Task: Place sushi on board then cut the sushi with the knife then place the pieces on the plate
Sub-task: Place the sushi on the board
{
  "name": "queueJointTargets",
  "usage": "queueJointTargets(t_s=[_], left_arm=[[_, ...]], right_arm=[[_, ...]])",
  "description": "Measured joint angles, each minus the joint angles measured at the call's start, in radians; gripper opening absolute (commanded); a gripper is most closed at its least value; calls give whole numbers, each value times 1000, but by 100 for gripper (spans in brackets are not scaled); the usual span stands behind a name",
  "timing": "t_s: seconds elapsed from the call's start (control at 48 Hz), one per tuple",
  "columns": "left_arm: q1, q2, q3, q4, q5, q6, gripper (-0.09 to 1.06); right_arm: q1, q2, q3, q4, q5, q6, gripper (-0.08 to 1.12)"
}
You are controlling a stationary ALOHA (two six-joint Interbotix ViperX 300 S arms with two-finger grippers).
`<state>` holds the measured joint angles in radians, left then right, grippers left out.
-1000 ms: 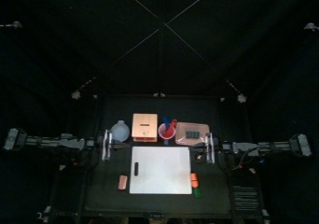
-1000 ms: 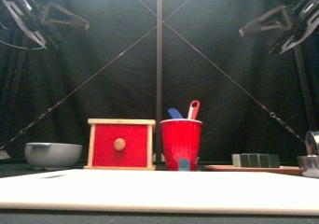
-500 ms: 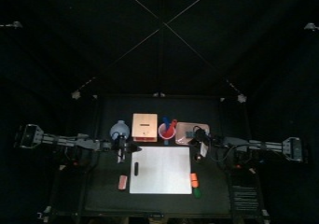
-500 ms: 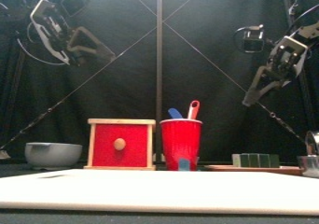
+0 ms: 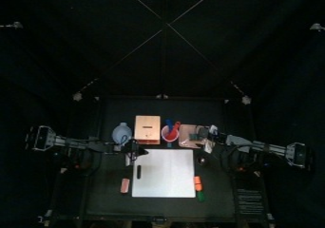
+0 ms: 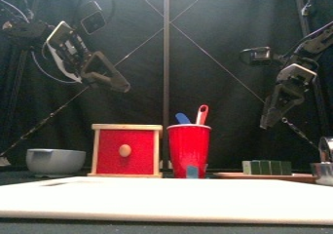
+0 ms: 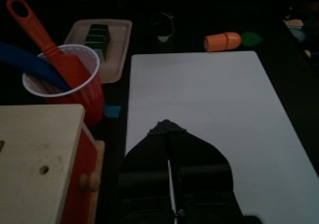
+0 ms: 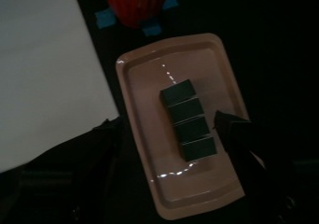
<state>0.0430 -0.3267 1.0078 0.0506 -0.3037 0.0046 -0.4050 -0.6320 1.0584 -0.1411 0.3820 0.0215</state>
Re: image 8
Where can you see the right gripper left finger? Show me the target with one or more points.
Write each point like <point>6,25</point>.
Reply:
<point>62,184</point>

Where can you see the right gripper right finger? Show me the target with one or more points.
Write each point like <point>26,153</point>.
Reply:
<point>258,171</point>

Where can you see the dark green sushi piece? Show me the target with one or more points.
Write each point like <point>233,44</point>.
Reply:
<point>178,92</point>
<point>200,148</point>
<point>192,129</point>
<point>186,109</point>

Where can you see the white cutting board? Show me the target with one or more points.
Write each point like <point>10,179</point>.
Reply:
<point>46,78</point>

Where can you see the brown rectangular tray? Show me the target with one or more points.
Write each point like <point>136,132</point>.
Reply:
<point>146,109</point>

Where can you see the blue tape strip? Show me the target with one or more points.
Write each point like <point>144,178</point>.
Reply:
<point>152,30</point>
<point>172,1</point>
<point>106,18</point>

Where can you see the red plastic cup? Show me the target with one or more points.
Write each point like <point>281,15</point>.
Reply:
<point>136,3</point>

